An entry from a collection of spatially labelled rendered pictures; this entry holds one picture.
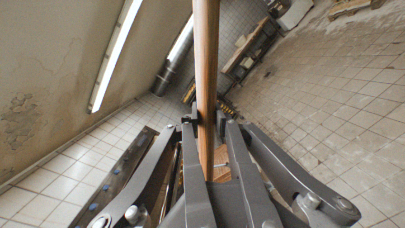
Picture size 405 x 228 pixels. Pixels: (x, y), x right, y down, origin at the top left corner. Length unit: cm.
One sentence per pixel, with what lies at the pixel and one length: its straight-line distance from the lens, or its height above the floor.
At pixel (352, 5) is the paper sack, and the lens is 390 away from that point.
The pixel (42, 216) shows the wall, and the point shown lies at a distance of 142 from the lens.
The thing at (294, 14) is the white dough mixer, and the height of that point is 34.
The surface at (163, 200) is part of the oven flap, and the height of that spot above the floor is 147.
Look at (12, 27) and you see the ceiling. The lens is 87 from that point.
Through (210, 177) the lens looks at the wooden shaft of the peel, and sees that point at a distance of 26.
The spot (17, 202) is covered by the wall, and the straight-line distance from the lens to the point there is 147.
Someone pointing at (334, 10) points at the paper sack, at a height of 24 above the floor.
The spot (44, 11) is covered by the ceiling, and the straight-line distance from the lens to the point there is 91.
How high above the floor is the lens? 195
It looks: 17 degrees down
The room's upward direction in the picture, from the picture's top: 57 degrees counter-clockwise
